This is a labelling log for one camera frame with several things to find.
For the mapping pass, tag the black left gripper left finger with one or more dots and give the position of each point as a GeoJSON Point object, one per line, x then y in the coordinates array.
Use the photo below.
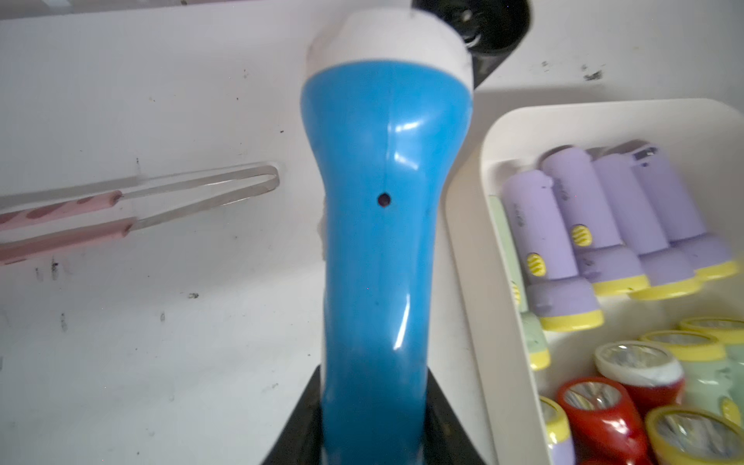
{"type": "Point", "coordinates": [301, 440]}

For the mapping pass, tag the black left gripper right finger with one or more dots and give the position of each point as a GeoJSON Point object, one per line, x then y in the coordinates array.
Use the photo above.
{"type": "Point", "coordinates": [445, 439]}

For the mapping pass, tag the large purple flashlight yellow rim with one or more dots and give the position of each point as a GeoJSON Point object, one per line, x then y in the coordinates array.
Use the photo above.
{"type": "Point", "coordinates": [558, 432]}

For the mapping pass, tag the small pale green flashlight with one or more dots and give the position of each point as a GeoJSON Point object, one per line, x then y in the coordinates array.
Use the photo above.
{"type": "Point", "coordinates": [533, 335]}

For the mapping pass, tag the small purple flashlight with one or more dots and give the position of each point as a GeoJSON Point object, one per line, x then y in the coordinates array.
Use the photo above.
{"type": "Point", "coordinates": [562, 299]}

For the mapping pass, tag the small red flashlight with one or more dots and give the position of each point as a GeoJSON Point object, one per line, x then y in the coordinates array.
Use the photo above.
{"type": "Point", "coordinates": [649, 372]}

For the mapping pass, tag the medium green flashlight yellow rim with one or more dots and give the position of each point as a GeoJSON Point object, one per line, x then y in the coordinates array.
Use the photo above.
{"type": "Point", "coordinates": [691, 436]}

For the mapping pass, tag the short purple flashlight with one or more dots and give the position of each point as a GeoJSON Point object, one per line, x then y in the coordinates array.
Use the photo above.
{"type": "Point", "coordinates": [602, 257]}

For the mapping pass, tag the purple flashlight with yellow button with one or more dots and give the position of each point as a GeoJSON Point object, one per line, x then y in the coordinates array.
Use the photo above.
{"type": "Point", "coordinates": [679, 215]}

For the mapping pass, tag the large red flashlight white logo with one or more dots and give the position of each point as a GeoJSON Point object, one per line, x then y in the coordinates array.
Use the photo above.
{"type": "Point", "coordinates": [601, 461]}

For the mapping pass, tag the large pale green flashlight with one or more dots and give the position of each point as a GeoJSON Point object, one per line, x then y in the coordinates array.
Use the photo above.
{"type": "Point", "coordinates": [707, 370]}

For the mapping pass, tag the cream plastic storage tray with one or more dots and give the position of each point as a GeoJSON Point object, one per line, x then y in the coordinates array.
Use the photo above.
{"type": "Point", "coordinates": [704, 141]}

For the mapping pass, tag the glass spice grinder black cap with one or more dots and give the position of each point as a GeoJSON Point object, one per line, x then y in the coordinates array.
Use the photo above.
{"type": "Point", "coordinates": [491, 29]}

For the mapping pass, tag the pink wire utensil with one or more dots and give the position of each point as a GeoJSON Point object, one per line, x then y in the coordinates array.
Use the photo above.
{"type": "Point", "coordinates": [46, 230]}

